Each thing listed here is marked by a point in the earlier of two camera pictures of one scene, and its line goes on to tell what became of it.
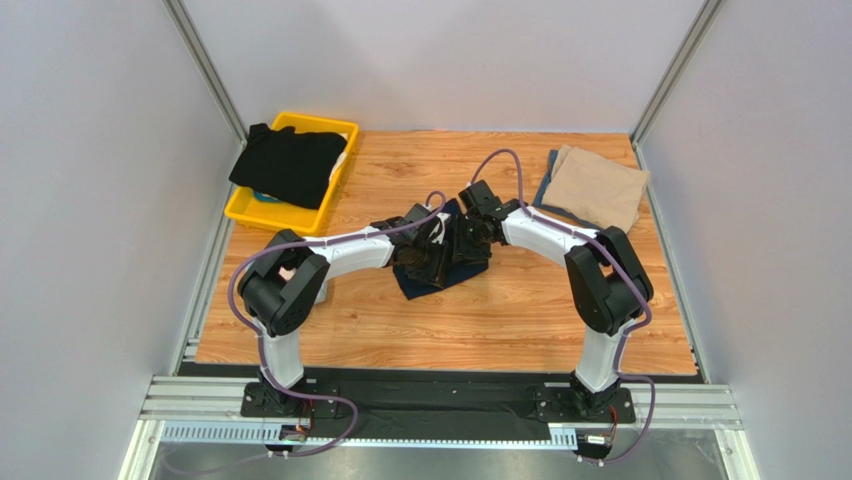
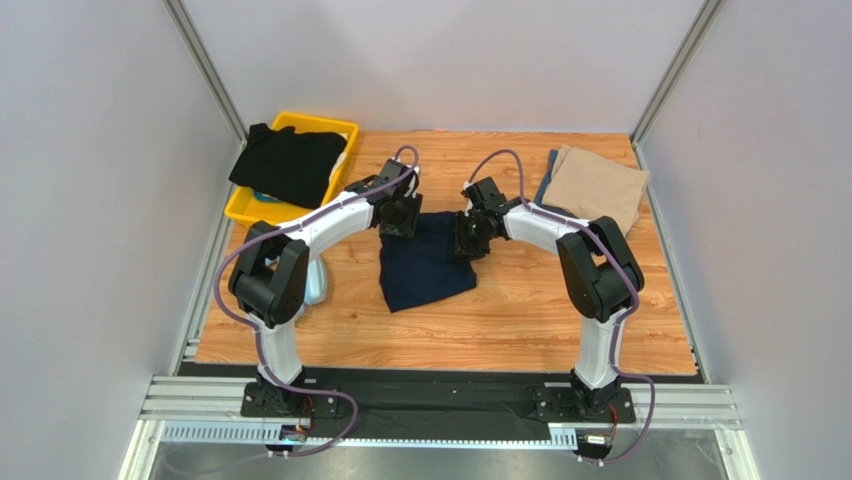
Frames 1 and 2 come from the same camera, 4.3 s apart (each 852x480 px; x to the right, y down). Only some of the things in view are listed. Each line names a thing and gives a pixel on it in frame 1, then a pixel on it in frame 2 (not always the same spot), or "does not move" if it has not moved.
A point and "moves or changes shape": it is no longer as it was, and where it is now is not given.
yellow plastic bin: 250,206 does not move
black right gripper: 465,246 does not move
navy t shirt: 416,288 moves or changes shape
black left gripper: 436,273 to 408,228
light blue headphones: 303,291 does not move
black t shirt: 295,166 does not move
